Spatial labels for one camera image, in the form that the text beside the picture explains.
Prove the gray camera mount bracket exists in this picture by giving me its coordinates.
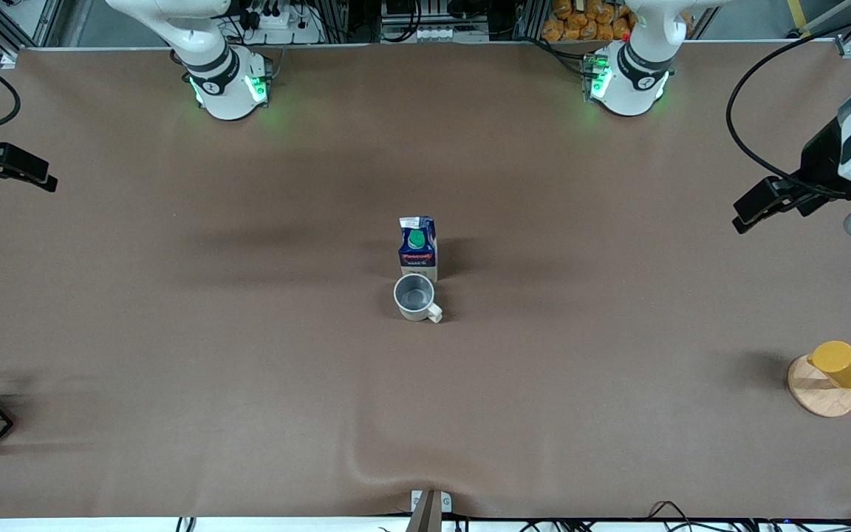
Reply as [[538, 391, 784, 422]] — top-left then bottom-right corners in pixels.
[[405, 489, 453, 532]]

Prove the white power strip with plugs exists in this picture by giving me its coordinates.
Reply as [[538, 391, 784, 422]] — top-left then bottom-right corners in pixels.
[[237, 0, 324, 44]]

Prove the long white power strip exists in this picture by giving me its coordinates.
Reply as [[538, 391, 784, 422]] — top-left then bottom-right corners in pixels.
[[417, 26, 490, 42]]

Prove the yellow cup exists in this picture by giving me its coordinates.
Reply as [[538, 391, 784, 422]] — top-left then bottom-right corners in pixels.
[[807, 340, 851, 390]]

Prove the wooden mug stand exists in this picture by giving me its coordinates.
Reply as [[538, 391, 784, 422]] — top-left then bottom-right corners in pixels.
[[787, 353, 851, 418]]

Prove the white mug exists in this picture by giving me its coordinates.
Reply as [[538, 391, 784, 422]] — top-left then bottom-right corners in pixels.
[[394, 275, 443, 324]]

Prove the blue milk carton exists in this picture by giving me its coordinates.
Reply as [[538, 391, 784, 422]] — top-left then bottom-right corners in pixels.
[[398, 216, 439, 283]]

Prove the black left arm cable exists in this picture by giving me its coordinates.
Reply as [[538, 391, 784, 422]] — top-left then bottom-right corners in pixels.
[[726, 18, 851, 194]]

